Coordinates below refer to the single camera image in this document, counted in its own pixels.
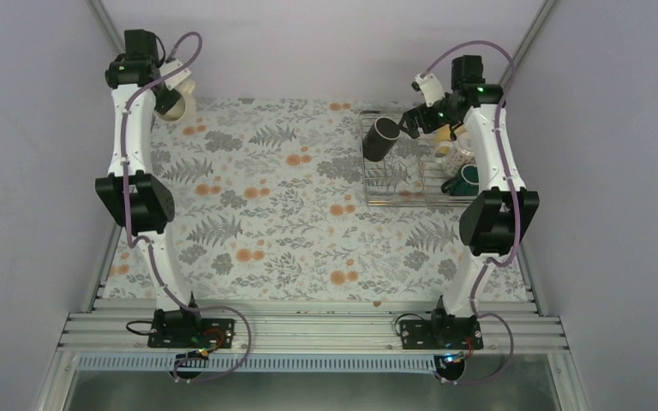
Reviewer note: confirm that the slotted grey cable duct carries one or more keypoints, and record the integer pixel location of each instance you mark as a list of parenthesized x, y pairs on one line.
[(145, 362)]

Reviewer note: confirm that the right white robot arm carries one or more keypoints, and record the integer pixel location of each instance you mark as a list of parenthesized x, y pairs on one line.
[(494, 223)]

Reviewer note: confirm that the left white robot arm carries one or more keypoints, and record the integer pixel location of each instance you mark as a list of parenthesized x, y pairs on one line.
[(148, 83)]

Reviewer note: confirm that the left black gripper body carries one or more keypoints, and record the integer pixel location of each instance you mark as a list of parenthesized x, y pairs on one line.
[(163, 105)]

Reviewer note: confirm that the metal wire dish rack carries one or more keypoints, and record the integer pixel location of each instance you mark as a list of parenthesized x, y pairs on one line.
[(408, 176)]

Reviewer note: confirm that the floral patterned table mat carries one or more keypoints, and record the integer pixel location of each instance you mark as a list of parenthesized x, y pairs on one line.
[(270, 205)]

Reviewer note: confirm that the dark green mug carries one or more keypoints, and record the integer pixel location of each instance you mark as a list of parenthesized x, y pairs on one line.
[(464, 184)]

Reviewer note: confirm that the black matte mug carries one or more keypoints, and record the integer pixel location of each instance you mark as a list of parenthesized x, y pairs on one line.
[(380, 139)]

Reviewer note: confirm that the yellow white cup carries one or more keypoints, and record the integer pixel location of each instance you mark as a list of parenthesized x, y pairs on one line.
[(446, 133)]

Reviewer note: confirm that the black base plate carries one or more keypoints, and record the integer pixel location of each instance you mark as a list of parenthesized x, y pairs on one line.
[(190, 336), (453, 334)]

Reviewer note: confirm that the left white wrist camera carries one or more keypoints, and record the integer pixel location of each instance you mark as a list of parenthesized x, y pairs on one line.
[(174, 73)]

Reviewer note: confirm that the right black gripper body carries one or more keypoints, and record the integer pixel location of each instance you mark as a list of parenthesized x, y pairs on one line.
[(432, 123)]

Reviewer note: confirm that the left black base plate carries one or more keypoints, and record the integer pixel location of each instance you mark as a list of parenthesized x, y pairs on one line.
[(190, 336)]

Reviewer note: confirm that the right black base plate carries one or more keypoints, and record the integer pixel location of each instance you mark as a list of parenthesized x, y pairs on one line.
[(453, 334)]

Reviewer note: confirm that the beige white ceramic mug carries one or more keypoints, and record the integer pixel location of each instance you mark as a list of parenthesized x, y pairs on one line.
[(186, 108)]

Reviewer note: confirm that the aluminium mounting rail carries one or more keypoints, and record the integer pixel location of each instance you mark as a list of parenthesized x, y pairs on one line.
[(314, 327)]

